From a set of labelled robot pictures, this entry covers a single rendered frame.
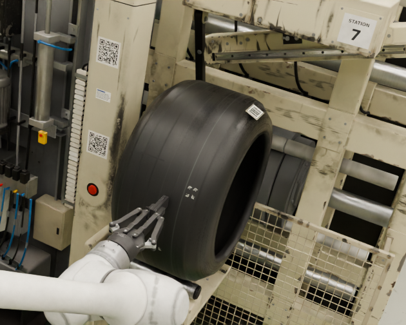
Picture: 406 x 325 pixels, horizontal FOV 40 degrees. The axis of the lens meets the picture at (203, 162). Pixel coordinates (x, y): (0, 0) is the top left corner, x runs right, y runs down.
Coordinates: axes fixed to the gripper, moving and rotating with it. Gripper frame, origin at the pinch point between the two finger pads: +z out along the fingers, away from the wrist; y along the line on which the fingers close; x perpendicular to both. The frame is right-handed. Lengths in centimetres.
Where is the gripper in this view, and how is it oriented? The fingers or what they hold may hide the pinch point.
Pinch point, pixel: (159, 207)
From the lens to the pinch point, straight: 142.2
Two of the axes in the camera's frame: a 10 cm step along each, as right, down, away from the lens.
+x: -1.2, 8.3, 5.5
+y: -9.0, -3.3, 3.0
